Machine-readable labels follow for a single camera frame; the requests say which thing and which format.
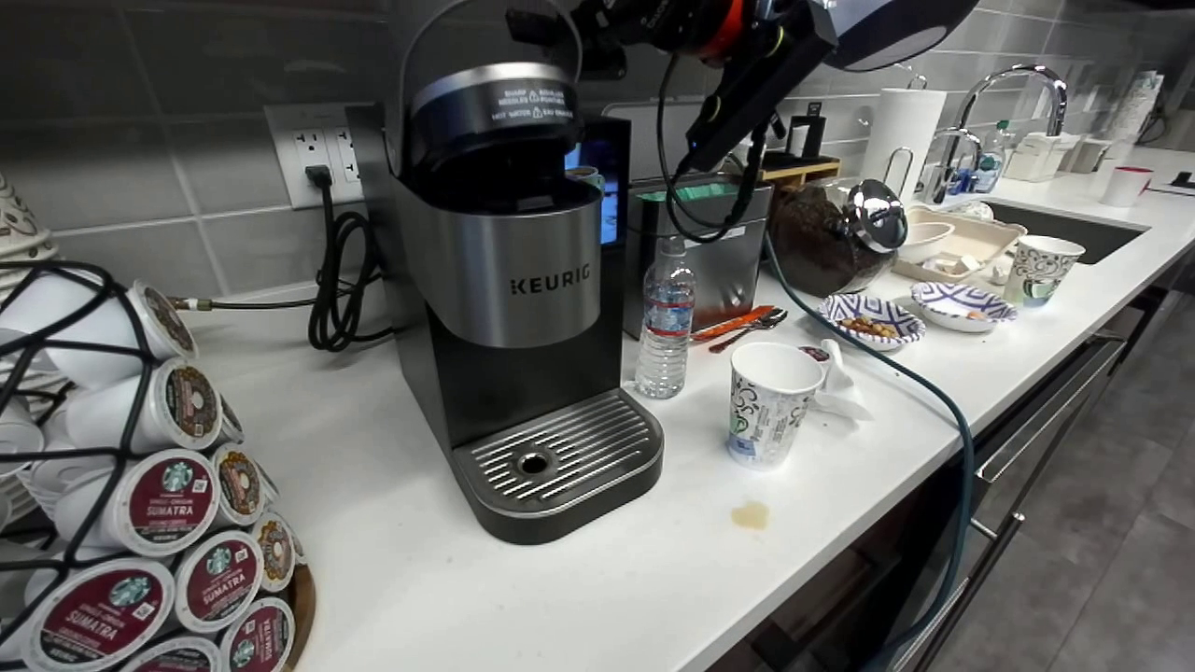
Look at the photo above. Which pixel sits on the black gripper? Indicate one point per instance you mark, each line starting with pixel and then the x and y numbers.
pixel 653 20

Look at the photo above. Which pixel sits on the shiny metal kettle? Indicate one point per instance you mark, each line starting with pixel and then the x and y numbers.
pixel 879 217

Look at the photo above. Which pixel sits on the white serving tray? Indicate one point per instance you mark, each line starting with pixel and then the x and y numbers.
pixel 956 245

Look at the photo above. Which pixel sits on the grey metal container lid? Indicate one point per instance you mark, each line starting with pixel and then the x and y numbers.
pixel 647 142

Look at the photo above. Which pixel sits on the silver black Keurig coffeemaker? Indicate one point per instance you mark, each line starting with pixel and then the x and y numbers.
pixel 524 286

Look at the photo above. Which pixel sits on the blue dish soap bottle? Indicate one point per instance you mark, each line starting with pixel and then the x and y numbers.
pixel 975 171

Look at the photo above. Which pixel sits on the chrome sink faucet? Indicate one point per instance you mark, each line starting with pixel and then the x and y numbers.
pixel 1013 80

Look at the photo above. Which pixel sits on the blue patterned plate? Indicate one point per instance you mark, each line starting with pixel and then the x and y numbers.
pixel 871 321
pixel 956 306

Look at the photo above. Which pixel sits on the kitchen sink basin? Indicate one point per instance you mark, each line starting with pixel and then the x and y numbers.
pixel 1075 228

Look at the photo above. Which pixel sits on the coffee pod with brown lid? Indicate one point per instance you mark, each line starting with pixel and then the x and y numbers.
pixel 187 405
pixel 240 487
pixel 164 321
pixel 276 550

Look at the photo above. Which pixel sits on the dark brown basket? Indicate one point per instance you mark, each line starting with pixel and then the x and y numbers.
pixel 806 245

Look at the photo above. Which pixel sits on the white plastic container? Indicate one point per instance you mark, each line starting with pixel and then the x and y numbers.
pixel 1038 158

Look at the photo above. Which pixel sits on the stack of white cups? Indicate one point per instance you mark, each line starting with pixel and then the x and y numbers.
pixel 1138 107

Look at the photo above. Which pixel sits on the patterned paper cup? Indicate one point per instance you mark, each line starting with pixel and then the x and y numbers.
pixel 770 413
pixel 1038 269

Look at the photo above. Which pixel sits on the white wall power outlet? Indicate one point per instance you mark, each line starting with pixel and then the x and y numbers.
pixel 301 142

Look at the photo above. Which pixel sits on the wooden stand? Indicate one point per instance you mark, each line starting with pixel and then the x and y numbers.
pixel 804 174

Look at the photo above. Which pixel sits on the red Starbucks coffee pod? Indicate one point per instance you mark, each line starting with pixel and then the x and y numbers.
pixel 104 616
pixel 170 502
pixel 173 657
pixel 223 579
pixel 258 641

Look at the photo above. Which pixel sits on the clear plastic water bottle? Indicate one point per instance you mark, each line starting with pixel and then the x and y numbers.
pixel 661 321

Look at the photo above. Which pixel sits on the white paper towel roll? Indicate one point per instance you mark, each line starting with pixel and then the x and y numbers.
pixel 902 131

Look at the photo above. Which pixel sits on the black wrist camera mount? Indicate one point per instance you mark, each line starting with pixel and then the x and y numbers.
pixel 747 100

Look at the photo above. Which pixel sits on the dark glass bottle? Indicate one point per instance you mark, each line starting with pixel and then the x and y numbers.
pixel 806 131

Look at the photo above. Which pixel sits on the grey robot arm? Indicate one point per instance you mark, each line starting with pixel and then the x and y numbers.
pixel 899 23

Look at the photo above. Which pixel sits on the small white creamer cup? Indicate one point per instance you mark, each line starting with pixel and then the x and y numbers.
pixel 830 368

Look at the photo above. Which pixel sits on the white cup with red band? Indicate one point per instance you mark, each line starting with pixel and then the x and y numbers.
pixel 1128 183

